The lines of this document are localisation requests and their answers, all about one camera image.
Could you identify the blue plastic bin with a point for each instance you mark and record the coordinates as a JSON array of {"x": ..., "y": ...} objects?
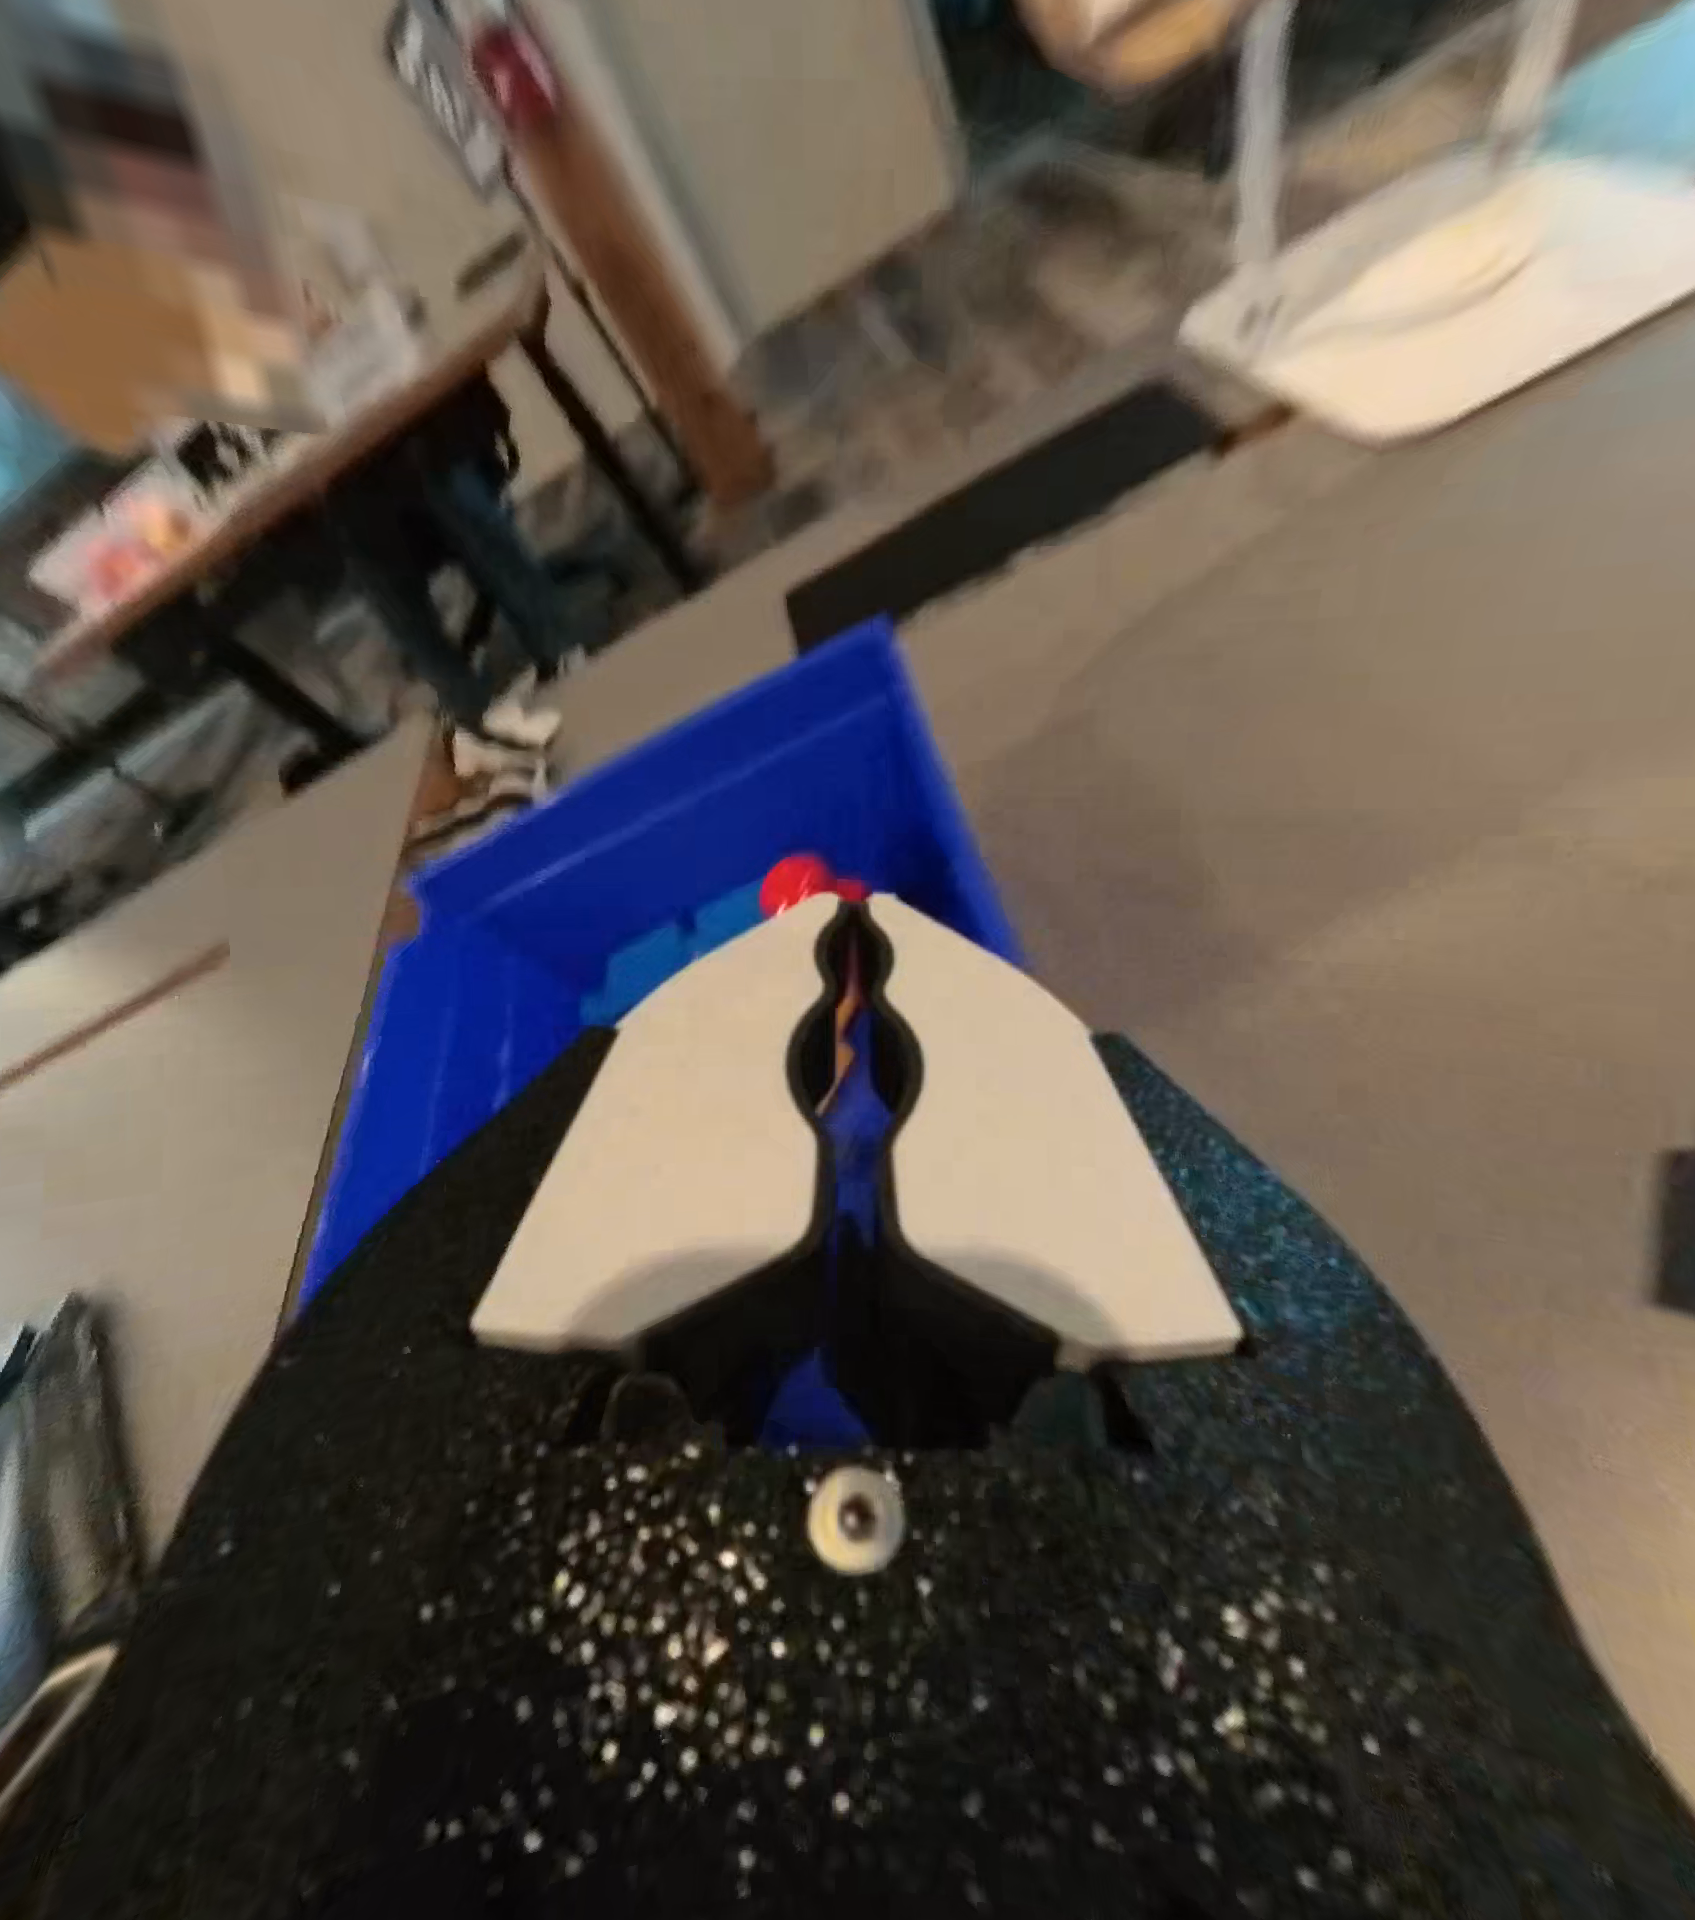
[{"x": 728, "y": 780}]

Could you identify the zebra striped object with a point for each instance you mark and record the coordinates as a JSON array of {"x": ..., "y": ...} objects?
[{"x": 502, "y": 743}]

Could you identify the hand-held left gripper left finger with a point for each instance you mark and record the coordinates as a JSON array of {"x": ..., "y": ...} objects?
[{"x": 682, "y": 1171}]

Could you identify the wooden post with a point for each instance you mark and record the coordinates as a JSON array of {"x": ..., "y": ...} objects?
[{"x": 638, "y": 314}]

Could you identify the pile of mega blocks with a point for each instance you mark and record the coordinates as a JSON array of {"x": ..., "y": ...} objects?
[{"x": 668, "y": 961}]

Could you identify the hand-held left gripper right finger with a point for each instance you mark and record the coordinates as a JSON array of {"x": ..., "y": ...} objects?
[{"x": 1028, "y": 1184}]

